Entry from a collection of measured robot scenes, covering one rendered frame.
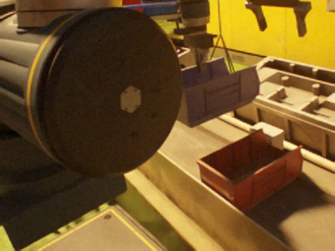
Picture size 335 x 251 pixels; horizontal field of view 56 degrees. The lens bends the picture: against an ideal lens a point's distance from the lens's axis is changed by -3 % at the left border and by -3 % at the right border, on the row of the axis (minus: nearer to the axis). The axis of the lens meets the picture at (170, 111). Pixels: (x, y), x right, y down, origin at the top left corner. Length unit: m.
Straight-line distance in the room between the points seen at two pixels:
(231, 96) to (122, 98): 0.85
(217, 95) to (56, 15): 0.82
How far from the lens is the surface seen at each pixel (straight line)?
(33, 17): 0.40
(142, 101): 0.38
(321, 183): 1.28
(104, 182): 0.71
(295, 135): 1.43
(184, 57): 2.15
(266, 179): 1.12
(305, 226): 1.11
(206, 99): 1.10
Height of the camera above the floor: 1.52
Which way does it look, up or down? 24 degrees down
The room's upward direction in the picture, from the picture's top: 8 degrees counter-clockwise
